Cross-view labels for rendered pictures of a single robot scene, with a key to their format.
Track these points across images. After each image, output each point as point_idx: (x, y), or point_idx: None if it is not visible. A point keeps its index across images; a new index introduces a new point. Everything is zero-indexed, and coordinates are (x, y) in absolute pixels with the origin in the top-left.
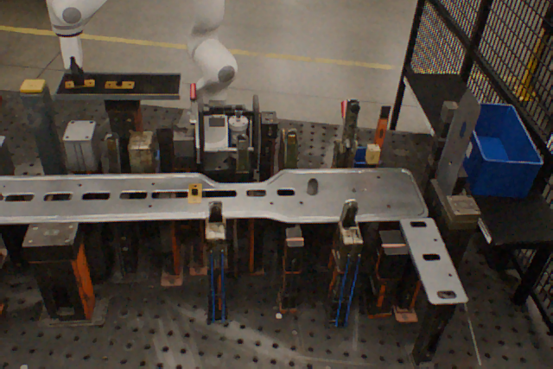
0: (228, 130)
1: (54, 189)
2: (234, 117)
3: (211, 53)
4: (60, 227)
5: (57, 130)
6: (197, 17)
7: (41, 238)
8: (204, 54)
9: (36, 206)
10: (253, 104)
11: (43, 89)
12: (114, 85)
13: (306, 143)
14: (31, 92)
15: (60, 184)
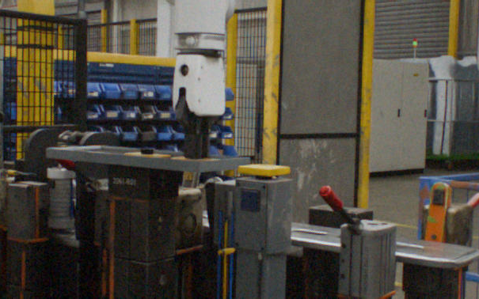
0: (47, 210)
1: (309, 234)
2: (57, 169)
3: None
4: (328, 208)
5: (236, 284)
6: None
7: (352, 209)
8: None
9: (340, 232)
10: (45, 141)
11: (249, 177)
12: (153, 154)
13: None
14: (271, 178)
15: (298, 235)
